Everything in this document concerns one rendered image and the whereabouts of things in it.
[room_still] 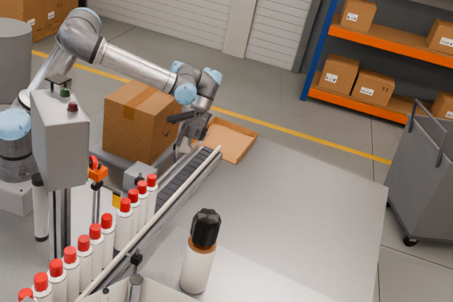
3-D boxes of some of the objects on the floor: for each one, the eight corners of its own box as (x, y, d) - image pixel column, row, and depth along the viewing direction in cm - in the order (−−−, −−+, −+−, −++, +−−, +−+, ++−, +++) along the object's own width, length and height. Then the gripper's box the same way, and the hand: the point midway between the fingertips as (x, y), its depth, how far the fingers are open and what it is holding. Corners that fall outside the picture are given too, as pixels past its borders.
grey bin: (11, 112, 353) (5, 42, 322) (-37, 96, 360) (-47, 25, 328) (46, 92, 392) (44, 27, 361) (3, 77, 399) (-4, 13, 367)
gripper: (208, 111, 157) (187, 164, 157) (214, 114, 165) (195, 164, 166) (187, 103, 159) (167, 156, 159) (195, 106, 167) (176, 156, 168)
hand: (176, 154), depth 163 cm, fingers closed
